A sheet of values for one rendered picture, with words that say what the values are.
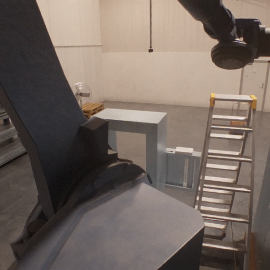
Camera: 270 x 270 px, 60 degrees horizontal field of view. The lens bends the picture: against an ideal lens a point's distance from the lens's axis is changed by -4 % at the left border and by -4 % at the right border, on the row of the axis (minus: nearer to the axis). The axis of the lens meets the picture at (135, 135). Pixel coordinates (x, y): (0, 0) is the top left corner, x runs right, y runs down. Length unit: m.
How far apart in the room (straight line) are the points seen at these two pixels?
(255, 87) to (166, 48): 4.27
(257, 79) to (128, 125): 8.26
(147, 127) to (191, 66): 7.81
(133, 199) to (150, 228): 0.12
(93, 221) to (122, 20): 11.82
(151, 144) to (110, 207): 3.24
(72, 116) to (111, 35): 11.78
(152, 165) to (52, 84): 3.44
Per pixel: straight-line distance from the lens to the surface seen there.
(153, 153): 3.94
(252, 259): 3.65
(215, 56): 1.16
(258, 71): 11.34
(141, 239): 0.59
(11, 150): 6.69
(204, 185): 1.97
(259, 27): 1.18
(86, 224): 0.65
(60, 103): 0.72
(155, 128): 3.77
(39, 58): 0.70
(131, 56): 12.03
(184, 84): 11.50
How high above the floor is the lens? 2.70
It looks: 20 degrees down
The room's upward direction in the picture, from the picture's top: 1 degrees counter-clockwise
